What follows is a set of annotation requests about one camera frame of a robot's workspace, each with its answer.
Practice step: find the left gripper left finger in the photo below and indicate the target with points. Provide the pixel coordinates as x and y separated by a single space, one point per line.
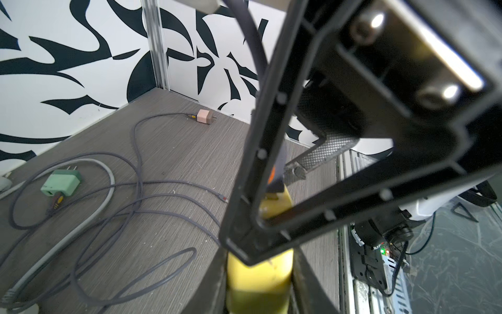
210 296

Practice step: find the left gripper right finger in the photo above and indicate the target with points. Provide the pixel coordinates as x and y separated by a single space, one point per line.
306 293

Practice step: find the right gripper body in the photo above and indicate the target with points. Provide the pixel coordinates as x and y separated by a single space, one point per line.
437 96

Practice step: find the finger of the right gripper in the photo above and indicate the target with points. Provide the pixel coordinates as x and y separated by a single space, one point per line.
325 111
245 233

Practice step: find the dark usb cable yellow charger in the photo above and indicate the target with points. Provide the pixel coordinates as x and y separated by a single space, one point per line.
171 233

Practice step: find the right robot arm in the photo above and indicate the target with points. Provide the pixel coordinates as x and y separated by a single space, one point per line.
353 25

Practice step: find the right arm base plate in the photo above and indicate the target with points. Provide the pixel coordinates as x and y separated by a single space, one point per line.
366 263

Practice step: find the dark usb cable pink charger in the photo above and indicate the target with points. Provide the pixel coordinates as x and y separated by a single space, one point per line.
175 148

